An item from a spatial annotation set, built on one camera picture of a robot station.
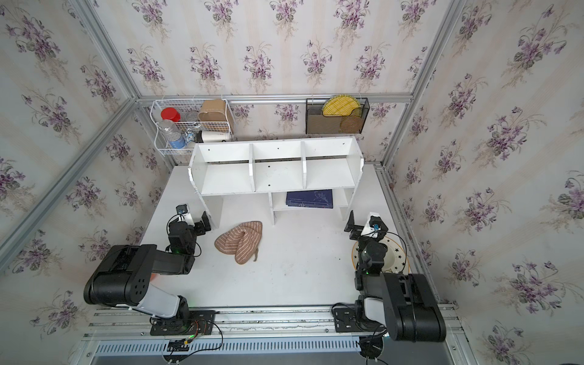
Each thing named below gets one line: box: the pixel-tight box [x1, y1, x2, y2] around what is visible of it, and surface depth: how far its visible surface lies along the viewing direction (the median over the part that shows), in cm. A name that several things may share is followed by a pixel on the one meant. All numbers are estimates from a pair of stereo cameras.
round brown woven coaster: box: [339, 115, 362, 134], surface depth 99 cm
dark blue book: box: [285, 188, 334, 209], surface depth 90 cm
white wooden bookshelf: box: [188, 136, 365, 229], surface depth 84 cm
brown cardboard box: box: [197, 98, 229, 132], surface depth 94 cm
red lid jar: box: [160, 107, 181, 122], surface depth 94 cm
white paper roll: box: [202, 130, 231, 143], surface depth 95 cm
